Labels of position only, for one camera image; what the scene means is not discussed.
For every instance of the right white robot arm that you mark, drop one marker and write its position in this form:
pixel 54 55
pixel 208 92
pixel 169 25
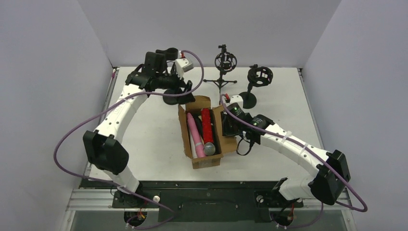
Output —
pixel 327 172

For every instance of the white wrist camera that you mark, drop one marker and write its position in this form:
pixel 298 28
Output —
pixel 234 99
pixel 183 65

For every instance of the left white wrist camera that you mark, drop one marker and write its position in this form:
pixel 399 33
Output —
pixel 183 65

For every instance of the pink microphone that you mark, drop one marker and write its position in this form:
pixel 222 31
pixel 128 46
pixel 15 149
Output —
pixel 198 144

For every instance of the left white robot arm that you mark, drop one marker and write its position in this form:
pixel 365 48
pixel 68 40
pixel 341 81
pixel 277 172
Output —
pixel 103 145

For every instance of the tripod shock mount stand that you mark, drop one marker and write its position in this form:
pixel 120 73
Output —
pixel 225 62

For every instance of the red glitter microphone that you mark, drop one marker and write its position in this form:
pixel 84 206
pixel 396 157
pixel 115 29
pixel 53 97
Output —
pixel 209 147

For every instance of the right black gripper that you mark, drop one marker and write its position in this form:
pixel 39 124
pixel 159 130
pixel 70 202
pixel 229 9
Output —
pixel 226 124

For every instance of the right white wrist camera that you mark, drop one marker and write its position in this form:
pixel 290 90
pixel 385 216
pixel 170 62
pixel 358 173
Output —
pixel 234 99

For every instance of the shock mount stand round base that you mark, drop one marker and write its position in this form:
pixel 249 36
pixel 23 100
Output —
pixel 258 76

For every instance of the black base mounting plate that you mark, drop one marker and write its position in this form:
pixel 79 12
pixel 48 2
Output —
pixel 201 201

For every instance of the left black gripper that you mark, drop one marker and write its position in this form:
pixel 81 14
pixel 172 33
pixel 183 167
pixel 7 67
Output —
pixel 184 87

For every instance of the brown cardboard box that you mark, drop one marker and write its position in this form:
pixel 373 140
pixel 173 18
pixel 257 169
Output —
pixel 223 144

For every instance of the clip mic stand round base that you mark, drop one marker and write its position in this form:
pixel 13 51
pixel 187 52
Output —
pixel 167 78

